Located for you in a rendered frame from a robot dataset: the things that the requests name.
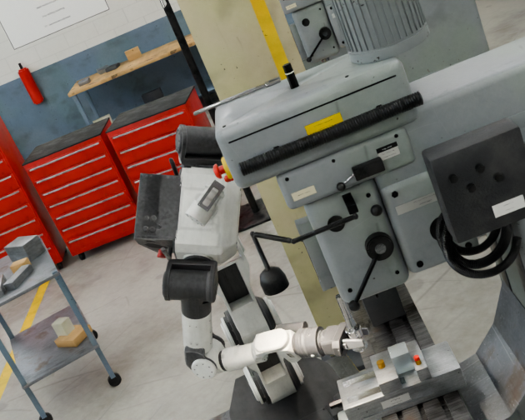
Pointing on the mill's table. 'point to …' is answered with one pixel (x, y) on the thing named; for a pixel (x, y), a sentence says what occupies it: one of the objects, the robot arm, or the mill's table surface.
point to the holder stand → (383, 307)
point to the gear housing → (287, 180)
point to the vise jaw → (385, 377)
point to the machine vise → (449, 372)
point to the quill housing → (356, 242)
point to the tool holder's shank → (346, 313)
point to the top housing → (308, 113)
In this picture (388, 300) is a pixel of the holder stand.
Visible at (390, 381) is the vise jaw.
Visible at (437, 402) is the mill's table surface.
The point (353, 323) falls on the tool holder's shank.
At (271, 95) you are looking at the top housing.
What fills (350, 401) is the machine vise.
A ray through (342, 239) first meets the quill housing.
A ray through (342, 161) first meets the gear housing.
